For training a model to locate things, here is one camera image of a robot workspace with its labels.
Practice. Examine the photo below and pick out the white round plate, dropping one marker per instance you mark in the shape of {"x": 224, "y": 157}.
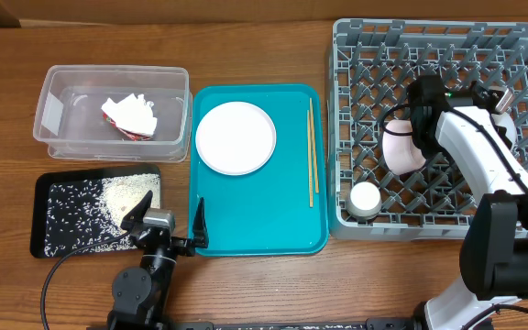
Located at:
{"x": 235, "y": 138}

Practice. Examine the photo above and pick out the white paper cup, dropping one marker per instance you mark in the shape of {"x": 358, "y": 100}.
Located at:
{"x": 364, "y": 201}

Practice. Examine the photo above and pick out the clear plastic bin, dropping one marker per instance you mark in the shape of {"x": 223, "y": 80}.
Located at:
{"x": 70, "y": 120}

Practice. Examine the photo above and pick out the white napkin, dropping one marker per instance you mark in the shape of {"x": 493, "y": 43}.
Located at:
{"x": 134, "y": 114}

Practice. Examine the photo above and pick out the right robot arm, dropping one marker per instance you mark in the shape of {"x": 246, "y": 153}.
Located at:
{"x": 493, "y": 261}

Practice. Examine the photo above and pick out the grey dish rack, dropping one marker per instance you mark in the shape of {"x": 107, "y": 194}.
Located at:
{"x": 371, "y": 62}

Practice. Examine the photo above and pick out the black tray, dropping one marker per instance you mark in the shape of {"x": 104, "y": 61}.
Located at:
{"x": 46, "y": 180}

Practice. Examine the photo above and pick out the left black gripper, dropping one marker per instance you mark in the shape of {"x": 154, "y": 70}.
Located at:
{"x": 187, "y": 246}

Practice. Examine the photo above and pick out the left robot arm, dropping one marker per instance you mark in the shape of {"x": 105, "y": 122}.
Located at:
{"x": 140, "y": 293}

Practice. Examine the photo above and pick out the wooden chopstick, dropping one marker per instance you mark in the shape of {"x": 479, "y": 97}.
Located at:
{"x": 310, "y": 163}
{"x": 313, "y": 146}

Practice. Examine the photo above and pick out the red snack wrapper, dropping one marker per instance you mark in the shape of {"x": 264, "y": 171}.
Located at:
{"x": 130, "y": 135}

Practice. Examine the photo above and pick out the teal plastic tray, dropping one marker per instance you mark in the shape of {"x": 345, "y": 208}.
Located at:
{"x": 266, "y": 212}

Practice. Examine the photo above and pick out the white rice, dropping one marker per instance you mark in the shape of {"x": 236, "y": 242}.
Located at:
{"x": 90, "y": 211}

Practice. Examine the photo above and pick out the white pink bowl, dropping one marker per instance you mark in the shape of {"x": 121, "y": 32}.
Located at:
{"x": 400, "y": 154}

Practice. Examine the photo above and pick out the grey bowl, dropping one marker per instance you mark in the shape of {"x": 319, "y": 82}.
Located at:
{"x": 507, "y": 126}

